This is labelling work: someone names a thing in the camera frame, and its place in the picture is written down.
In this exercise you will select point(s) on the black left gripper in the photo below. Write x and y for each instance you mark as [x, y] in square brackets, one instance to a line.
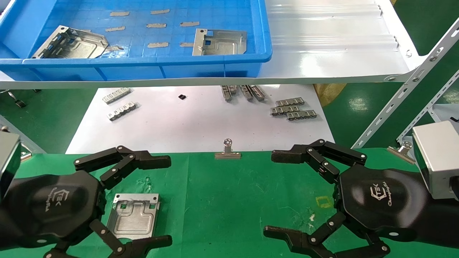
[50, 208]

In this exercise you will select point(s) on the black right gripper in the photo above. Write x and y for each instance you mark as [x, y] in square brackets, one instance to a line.
[383, 204]

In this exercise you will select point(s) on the embossed grey metal plate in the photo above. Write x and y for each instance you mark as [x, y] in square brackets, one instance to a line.
[82, 44]
[226, 44]
[132, 215]

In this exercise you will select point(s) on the green table cloth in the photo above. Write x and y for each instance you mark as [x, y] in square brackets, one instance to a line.
[215, 200]

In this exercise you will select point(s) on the small grey metal strip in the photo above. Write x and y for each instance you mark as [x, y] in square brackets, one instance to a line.
[116, 95]
[257, 92]
[246, 92]
[289, 102]
[226, 93]
[233, 89]
[285, 110]
[301, 115]
[122, 110]

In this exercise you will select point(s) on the silver binder clip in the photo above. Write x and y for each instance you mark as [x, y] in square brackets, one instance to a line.
[227, 154]
[401, 152]
[25, 156]

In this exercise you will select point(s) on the blue plastic bin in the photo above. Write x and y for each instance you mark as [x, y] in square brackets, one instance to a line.
[143, 68]

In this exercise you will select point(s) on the dark metal clamp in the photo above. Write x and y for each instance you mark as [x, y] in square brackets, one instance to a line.
[17, 103]

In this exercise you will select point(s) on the grey tape patch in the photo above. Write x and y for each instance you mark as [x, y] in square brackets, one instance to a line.
[115, 28]
[186, 44]
[189, 24]
[156, 25]
[160, 12]
[157, 44]

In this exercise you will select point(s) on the white metal storage rack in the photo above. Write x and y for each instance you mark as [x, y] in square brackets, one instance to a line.
[444, 111]

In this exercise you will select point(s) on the white angle steel shelf frame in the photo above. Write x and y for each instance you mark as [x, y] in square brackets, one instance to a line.
[394, 101]

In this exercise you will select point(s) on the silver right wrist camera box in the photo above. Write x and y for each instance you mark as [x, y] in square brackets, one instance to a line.
[435, 157]

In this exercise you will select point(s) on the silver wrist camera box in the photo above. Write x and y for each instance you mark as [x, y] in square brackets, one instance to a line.
[9, 161]
[435, 157]

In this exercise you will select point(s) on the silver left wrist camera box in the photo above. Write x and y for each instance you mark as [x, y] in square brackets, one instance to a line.
[9, 161]

